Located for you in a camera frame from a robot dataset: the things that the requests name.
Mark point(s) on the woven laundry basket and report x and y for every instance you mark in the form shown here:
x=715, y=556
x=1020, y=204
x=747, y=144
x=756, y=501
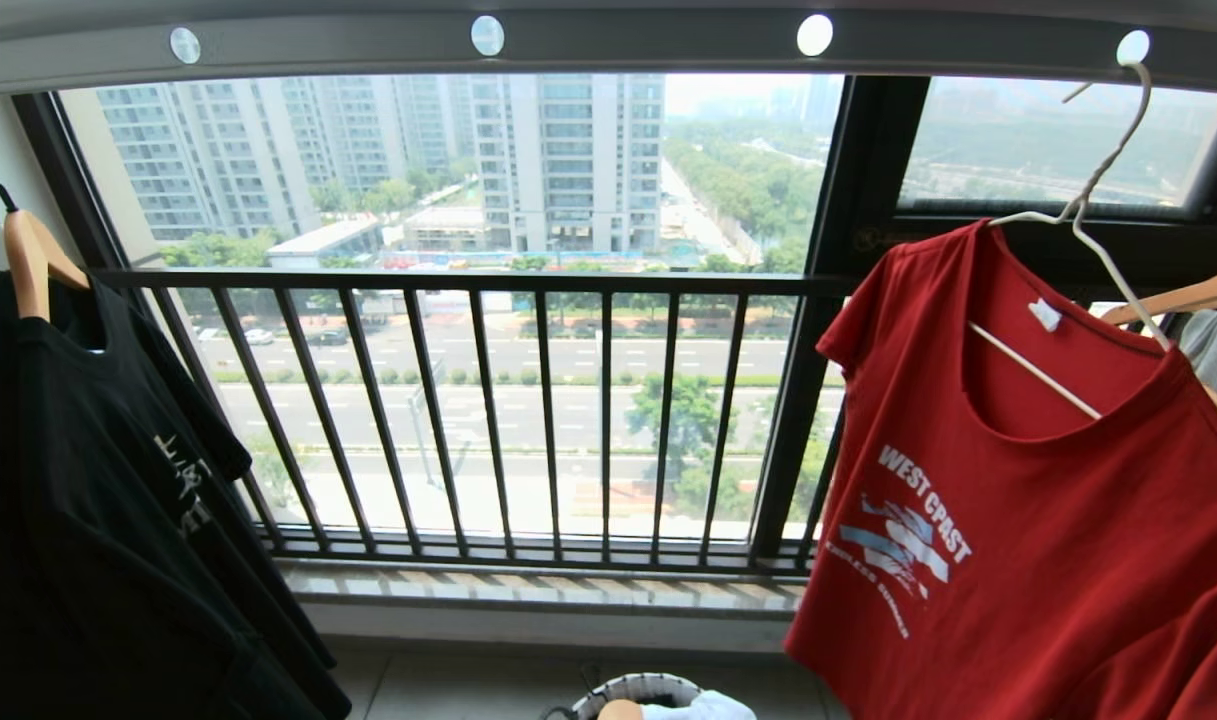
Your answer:
x=633, y=692

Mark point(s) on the white garment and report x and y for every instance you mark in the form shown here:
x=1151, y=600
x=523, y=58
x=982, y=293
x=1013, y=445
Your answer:
x=698, y=708

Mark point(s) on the wooden hanger with black hook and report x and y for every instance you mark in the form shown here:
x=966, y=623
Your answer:
x=28, y=260

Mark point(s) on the black window guard railing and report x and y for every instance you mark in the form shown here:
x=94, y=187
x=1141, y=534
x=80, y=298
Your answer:
x=528, y=420

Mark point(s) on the red printed t-shirt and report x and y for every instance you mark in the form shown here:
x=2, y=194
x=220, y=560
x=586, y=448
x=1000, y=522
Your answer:
x=1018, y=520

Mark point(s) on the black printed t-shirt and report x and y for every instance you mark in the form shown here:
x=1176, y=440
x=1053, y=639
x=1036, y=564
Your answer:
x=98, y=500

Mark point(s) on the black window frame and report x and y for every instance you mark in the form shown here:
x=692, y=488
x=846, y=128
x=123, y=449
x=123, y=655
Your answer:
x=848, y=250

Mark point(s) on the grey clothes rail with holes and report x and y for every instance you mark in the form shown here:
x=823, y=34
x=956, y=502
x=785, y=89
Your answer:
x=608, y=45

